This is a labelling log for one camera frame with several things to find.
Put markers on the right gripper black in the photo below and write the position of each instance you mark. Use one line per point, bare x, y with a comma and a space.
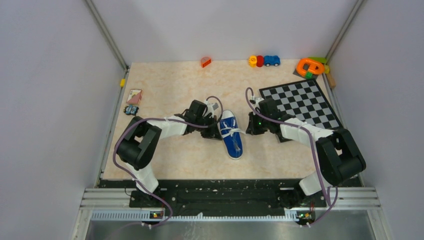
252, 129

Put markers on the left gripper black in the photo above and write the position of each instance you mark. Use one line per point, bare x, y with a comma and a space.
213, 132

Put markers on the blue canvas sneaker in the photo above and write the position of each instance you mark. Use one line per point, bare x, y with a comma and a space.
233, 144

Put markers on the white shoelace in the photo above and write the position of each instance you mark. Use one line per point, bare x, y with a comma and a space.
229, 128

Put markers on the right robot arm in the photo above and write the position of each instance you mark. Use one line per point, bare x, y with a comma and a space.
335, 153

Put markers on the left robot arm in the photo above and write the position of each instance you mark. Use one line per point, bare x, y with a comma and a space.
135, 149

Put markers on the black white chessboard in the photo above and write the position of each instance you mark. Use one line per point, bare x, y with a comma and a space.
306, 101

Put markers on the red toy block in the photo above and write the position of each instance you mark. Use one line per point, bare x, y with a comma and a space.
259, 61

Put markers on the yellow toy block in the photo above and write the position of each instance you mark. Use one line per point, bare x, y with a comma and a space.
252, 61

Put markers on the blue toy car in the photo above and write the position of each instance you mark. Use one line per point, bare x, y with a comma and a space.
271, 60

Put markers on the orange lego brick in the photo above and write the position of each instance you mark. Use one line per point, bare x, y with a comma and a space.
205, 61

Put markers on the wooden block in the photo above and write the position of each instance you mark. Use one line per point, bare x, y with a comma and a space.
331, 81

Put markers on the pink triangle puzzle card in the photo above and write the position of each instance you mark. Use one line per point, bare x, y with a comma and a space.
134, 97

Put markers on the small blue toy robot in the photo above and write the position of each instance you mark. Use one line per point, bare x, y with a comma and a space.
131, 110

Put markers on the green toy block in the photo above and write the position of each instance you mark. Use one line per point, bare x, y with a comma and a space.
322, 60

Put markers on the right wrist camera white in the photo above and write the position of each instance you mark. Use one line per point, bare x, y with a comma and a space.
255, 103

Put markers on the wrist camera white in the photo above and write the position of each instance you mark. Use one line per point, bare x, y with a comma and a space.
210, 109
255, 103

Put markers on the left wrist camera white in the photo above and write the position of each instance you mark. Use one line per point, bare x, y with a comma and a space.
210, 109

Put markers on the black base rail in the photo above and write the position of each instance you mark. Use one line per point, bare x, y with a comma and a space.
220, 197

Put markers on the orange plastic ring toy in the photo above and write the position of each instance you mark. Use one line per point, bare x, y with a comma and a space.
308, 67

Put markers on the yellow clip on frame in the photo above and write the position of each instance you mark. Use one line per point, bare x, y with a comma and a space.
122, 82

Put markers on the white cable duct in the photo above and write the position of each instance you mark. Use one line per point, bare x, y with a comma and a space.
148, 216

